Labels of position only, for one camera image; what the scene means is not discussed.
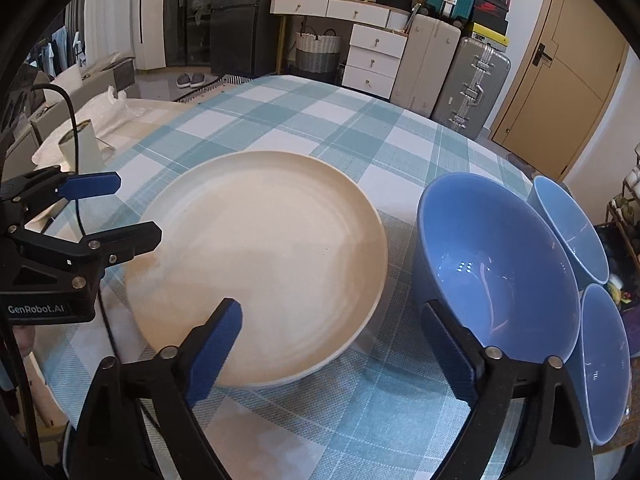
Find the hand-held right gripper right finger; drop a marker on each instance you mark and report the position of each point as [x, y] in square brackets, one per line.
[450, 355]

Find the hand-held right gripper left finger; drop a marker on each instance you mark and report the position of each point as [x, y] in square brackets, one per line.
[212, 355]

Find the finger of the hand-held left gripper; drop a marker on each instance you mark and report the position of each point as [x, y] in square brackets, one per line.
[125, 240]
[92, 184]

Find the cream round plate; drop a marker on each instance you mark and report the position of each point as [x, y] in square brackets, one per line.
[260, 250]
[367, 342]

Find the blue bowl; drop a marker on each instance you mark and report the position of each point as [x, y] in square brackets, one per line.
[500, 270]
[575, 230]
[607, 360]

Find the person's left hand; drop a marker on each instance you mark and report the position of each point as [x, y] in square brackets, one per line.
[25, 341]

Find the white insulated cup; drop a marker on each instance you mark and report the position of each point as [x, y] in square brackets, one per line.
[82, 147]

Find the white plastic bag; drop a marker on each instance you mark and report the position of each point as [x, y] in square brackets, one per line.
[112, 105]

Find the plain cardboard box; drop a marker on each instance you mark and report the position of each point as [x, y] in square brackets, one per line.
[47, 395]

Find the grey slipper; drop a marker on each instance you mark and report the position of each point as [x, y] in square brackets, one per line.
[197, 78]
[183, 80]

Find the hanging clothes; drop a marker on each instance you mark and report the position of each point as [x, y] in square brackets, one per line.
[55, 50]

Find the black white patterned rug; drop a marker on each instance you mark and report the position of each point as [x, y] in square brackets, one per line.
[225, 85]

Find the white curtain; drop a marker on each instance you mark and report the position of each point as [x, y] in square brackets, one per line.
[107, 15]

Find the white wardrobe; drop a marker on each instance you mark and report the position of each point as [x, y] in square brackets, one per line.
[152, 15]

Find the dark glass cabinet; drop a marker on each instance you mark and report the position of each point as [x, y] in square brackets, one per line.
[190, 10]

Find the teal white checked tablecloth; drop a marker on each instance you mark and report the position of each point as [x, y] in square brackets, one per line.
[310, 125]

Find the wooden shoe rack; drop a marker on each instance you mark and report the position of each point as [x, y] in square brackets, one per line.
[622, 210]

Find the grey refrigerator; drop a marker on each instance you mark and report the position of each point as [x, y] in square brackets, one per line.
[250, 15]

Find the woven laundry basket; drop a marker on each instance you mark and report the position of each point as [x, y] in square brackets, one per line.
[317, 52]

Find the silver suitcase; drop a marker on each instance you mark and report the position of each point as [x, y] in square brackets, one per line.
[470, 85]

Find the beige suitcase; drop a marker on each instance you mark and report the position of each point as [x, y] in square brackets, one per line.
[425, 65]

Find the white vanity desk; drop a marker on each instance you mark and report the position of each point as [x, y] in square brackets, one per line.
[325, 7]

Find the white drawer unit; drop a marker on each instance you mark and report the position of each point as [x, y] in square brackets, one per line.
[372, 60]

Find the tan wooden door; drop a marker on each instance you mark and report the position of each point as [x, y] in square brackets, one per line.
[565, 70]

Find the yellow black shoe box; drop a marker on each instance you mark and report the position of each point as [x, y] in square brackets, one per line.
[490, 34]

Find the black shoe box red logo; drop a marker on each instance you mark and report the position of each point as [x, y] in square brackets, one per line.
[490, 10]

